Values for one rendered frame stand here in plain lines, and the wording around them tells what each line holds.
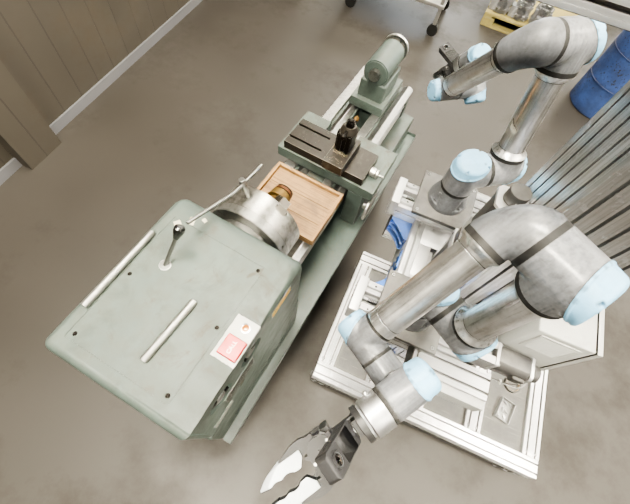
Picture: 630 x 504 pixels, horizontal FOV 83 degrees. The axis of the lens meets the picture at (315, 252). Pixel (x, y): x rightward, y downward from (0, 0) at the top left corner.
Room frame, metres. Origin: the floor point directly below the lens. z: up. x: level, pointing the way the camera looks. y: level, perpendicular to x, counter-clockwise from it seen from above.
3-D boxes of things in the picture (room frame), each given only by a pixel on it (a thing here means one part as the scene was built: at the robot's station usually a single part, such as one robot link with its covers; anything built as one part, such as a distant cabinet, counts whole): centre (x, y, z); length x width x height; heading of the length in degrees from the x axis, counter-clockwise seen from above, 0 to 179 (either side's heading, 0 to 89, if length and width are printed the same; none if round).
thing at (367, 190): (1.29, -0.01, 0.90); 0.53 x 0.30 x 0.06; 71
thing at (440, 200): (0.92, -0.46, 1.21); 0.15 x 0.15 x 0.10
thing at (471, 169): (0.93, -0.47, 1.33); 0.13 x 0.12 x 0.14; 114
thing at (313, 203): (0.95, 0.14, 0.89); 0.36 x 0.30 x 0.04; 71
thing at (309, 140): (1.25, 0.03, 0.95); 0.43 x 0.18 x 0.04; 71
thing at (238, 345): (0.18, 0.17, 1.26); 0.06 x 0.06 x 0.02; 71
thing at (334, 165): (1.20, -0.03, 1.00); 0.20 x 0.10 x 0.05; 161
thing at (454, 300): (0.43, -0.36, 1.33); 0.13 x 0.12 x 0.14; 45
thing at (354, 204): (1.21, -0.19, 0.73); 0.27 x 0.12 x 0.27; 161
